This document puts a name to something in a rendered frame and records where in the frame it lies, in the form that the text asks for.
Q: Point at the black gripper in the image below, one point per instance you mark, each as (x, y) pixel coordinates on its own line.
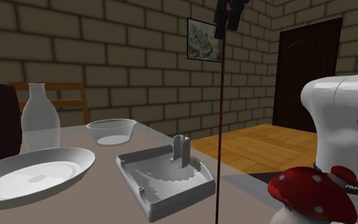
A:
(241, 2)

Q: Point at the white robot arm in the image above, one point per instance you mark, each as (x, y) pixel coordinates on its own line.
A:
(336, 124)

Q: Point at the dark brown door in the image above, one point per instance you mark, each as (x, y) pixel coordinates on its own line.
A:
(302, 77)

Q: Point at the thin dark red pole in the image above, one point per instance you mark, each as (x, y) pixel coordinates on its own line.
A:
(219, 139)

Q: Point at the clear glass bowl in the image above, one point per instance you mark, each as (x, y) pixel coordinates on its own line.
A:
(112, 131)

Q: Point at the grey square tray with upright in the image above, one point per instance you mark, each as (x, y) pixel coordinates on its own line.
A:
(166, 183)

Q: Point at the wooden chair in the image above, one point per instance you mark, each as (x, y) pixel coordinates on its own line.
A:
(70, 104)

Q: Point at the red white-dotted mushroom figure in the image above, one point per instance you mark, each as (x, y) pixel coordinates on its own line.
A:
(309, 192)

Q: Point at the translucent white bottle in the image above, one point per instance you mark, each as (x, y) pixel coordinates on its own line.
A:
(40, 124)

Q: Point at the white round plate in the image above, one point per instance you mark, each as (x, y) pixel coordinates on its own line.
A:
(33, 178)

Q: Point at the framed wall picture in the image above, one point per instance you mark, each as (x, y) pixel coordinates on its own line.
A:
(202, 40)

